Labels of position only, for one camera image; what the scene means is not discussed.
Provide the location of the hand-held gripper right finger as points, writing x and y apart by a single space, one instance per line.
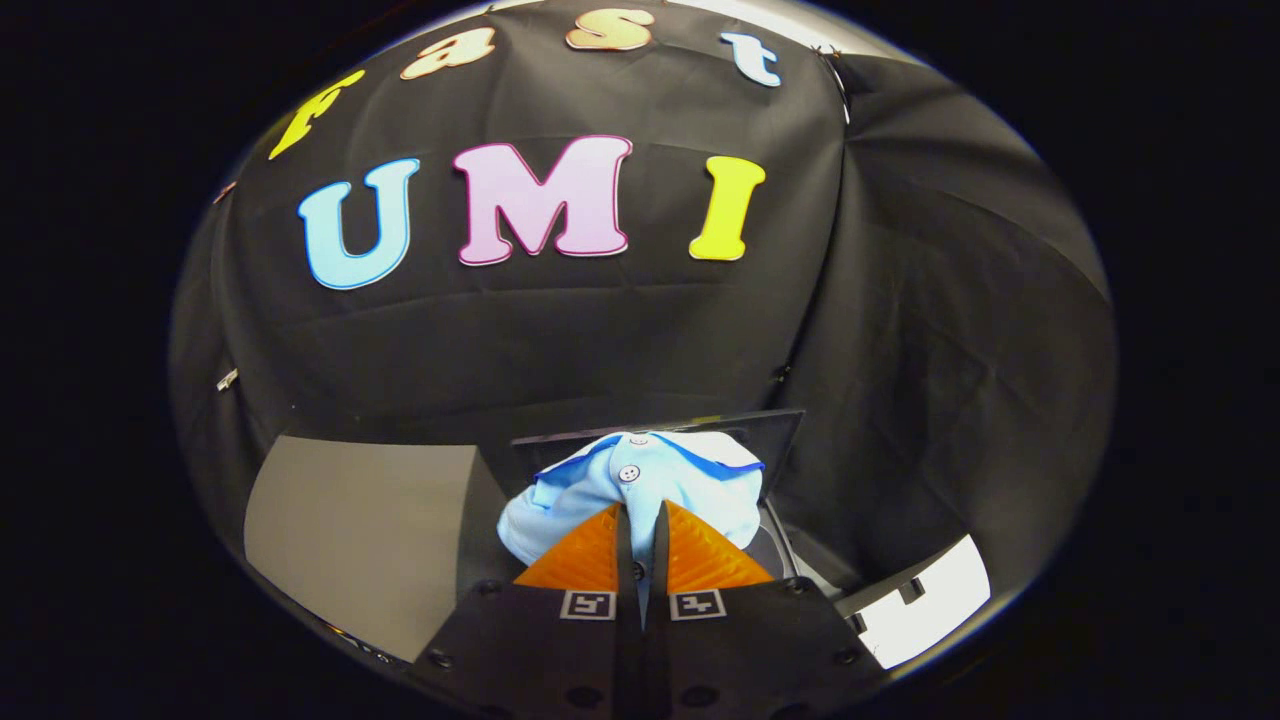
730 660

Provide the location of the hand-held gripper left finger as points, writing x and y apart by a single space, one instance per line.
560 660

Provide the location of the black washing machine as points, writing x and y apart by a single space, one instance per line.
785 555

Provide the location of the light blue polo shirt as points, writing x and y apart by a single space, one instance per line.
600 480

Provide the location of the black backdrop cloth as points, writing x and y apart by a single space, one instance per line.
560 340

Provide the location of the silver clip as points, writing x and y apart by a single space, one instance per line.
227 379

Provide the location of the pink clip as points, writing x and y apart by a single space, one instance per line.
225 190

